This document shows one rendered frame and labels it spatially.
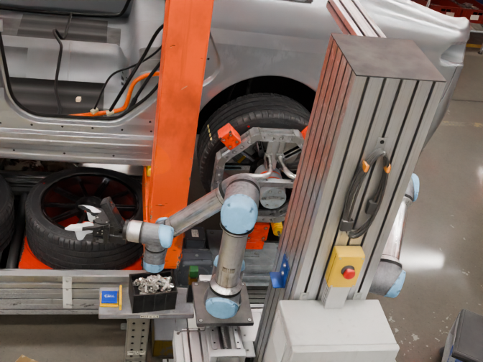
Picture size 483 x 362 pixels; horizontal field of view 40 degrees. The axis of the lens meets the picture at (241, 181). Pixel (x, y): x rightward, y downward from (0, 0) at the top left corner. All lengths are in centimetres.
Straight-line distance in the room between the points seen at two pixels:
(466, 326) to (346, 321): 160
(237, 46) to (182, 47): 64
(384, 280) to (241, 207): 79
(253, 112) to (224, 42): 36
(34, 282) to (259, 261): 122
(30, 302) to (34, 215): 43
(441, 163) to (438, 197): 51
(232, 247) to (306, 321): 36
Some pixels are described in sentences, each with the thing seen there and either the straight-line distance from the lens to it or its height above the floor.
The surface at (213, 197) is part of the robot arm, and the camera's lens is 227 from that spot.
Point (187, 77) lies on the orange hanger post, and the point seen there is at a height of 154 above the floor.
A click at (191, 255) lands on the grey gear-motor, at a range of 343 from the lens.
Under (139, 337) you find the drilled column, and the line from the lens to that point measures 323.
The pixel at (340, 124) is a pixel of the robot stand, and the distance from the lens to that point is 175.
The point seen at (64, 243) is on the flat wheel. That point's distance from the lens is 335.
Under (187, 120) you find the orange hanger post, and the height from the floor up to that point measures 135.
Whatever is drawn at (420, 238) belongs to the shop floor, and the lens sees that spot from 466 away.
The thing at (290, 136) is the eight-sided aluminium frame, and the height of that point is 111.
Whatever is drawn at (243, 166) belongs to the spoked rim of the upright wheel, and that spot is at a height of 86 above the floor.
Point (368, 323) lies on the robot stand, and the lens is 214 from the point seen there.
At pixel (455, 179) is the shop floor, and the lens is 541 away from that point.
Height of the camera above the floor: 272
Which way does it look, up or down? 35 degrees down
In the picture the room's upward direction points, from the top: 11 degrees clockwise
